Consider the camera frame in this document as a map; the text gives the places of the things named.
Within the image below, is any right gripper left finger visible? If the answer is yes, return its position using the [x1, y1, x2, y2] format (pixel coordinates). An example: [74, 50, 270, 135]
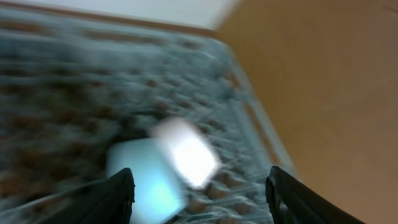
[41, 168, 135, 224]

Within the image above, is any grey dishwasher rack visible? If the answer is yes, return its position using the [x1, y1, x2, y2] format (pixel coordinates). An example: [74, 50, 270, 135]
[1, 6, 277, 223]

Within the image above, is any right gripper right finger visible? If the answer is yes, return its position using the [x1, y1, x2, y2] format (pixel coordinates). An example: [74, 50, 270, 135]
[265, 166, 364, 224]

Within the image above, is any blue bowl with rice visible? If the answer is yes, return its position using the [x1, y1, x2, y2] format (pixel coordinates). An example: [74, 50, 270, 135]
[106, 138, 188, 224]

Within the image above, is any pink bowl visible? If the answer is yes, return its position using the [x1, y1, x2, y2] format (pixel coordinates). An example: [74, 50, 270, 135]
[149, 117, 221, 190]

